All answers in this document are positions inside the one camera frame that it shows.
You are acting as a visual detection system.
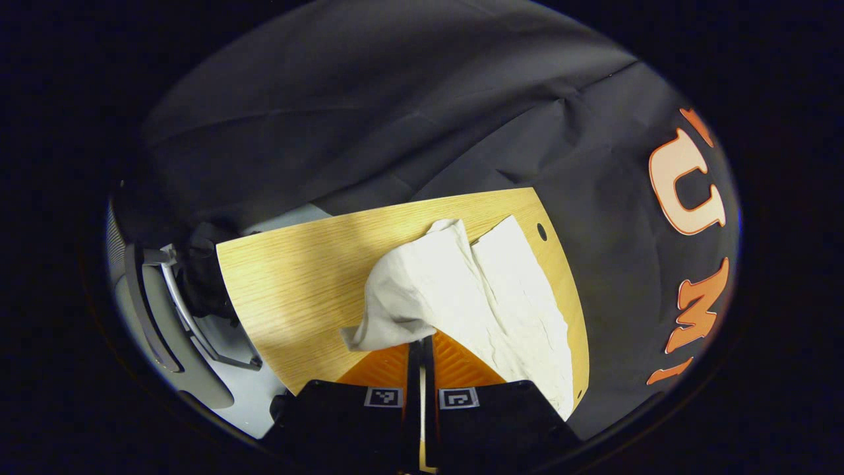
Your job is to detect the black backdrop cloth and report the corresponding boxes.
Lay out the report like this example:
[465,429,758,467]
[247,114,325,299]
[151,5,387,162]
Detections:
[310,61,740,441]

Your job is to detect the white jeans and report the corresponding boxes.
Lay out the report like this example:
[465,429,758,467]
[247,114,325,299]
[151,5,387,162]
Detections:
[340,214,576,421]

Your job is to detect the grey office chair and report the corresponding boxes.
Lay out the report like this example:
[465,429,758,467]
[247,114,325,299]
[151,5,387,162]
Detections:
[109,198,264,410]

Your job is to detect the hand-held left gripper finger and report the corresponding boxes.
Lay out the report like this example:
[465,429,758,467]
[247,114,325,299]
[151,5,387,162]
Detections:
[264,340,423,475]
[422,330,584,475]

